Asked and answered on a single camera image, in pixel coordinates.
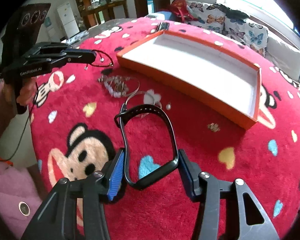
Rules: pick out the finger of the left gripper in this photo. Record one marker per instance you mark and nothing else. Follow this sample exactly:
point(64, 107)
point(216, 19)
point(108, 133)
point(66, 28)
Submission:
point(72, 56)

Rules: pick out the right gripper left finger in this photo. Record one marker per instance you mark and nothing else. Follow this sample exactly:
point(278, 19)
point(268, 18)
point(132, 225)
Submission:
point(74, 209)

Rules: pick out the person left hand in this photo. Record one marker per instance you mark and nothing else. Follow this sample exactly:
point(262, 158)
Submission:
point(27, 92)

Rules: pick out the small pearl bead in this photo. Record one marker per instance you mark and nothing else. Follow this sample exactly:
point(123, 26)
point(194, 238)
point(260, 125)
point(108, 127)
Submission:
point(168, 106)

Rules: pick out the orange shallow box tray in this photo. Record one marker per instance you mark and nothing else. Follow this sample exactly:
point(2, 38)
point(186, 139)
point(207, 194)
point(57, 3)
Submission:
point(204, 70)

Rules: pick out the black smart wristband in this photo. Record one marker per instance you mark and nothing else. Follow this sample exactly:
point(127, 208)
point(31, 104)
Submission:
point(146, 138)

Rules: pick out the red monkey print blanket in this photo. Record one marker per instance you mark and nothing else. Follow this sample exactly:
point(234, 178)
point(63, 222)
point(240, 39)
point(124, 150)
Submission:
point(72, 105)

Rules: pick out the black remote control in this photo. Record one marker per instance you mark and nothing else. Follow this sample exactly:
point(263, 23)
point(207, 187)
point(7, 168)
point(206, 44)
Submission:
point(163, 26)

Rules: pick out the butterfly cushion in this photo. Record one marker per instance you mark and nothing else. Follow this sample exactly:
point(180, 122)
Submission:
point(247, 32)
point(207, 16)

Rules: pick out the butterfly cushion right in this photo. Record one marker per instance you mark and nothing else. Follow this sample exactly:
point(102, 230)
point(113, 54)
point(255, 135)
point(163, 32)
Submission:
point(247, 32)

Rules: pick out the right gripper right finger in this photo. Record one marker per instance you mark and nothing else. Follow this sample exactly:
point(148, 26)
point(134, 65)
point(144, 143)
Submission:
point(227, 209)

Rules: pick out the white cushion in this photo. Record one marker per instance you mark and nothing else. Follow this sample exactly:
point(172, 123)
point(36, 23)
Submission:
point(283, 55)

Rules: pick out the butterfly cushion left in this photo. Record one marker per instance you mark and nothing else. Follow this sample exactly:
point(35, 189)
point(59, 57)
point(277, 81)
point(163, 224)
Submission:
point(207, 16)

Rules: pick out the red bag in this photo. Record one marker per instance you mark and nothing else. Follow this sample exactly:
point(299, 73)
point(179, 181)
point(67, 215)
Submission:
point(179, 8)

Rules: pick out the wooden display cabinet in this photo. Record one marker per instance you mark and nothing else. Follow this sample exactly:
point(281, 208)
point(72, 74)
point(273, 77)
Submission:
point(93, 12)

